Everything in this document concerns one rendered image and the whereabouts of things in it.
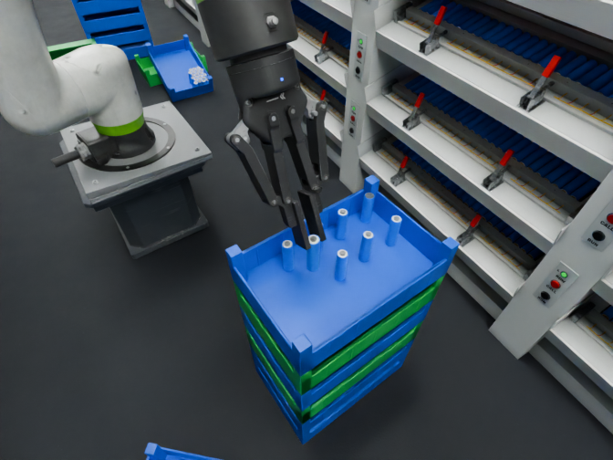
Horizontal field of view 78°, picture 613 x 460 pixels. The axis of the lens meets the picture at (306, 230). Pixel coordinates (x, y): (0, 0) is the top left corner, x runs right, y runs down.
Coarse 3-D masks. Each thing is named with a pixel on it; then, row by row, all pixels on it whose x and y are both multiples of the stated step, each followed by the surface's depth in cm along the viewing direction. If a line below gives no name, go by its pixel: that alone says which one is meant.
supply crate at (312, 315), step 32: (352, 224) 71; (384, 224) 71; (416, 224) 65; (256, 256) 63; (320, 256) 66; (352, 256) 66; (384, 256) 66; (416, 256) 66; (448, 256) 59; (256, 288) 62; (288, 288) 62; (320, 288) 62; (352, 288) 62; (384, 288) 62; (416, 288) 60; (288, 320) 58; (320, 320) 58; (352, 320) 58; (288, 352) 52; (320, 352) 52
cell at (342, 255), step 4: (340, 252) 59; (344, 252) 59; (340, 256) 59; (344, 256) 59; (336, 260) 60; (340, 260) 59; (344, 260) 59; (336, 264) 60; (340, 264) 60; (344, 264) 60; (336, 268) 61; (340, 268) 60; (344, 268) 61; (336, 272) 62; (340, 272) 61; (344, 272) 61; (336, 276) 62; (340, 276) 62; (344, 276) 62; (340, 280) 63
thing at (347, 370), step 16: (416, 320) 73; (256, 336) 69; (384, 336) 74; (400, 336) 74; (368, 352) 66; (352, 368) 67; (288, 384) 64; (320, 384) 63; (336, 384) 67; (304, 400) 61
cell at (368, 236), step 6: (366, 234) 61; (372, 234) 62; (366, 240) 61; (372, 240) 62; (360, 246) 64; (366, 246) 62; (360, 252) 64; (366, 252) 63; (360, 258) 65; (366, 258) 65
